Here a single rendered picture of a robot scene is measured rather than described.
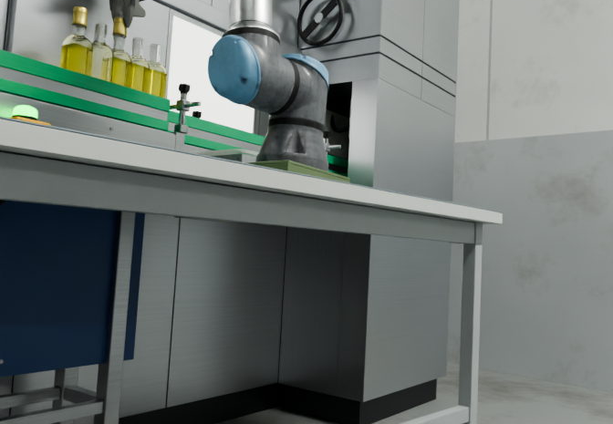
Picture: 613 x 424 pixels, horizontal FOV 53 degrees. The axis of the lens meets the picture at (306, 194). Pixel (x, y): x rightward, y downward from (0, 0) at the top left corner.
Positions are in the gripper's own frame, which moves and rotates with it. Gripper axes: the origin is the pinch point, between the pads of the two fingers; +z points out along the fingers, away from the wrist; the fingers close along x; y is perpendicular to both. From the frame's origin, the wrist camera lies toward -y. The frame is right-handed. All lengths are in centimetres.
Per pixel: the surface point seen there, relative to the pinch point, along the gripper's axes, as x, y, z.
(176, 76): 11.8, 30.5, 4.6
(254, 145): -5, 51, 24
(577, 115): -58, 246, -23
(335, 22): -4, 93, -31
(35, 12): 11.9, -16.5, 0.8
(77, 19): -0.9, -13.0, 3.8
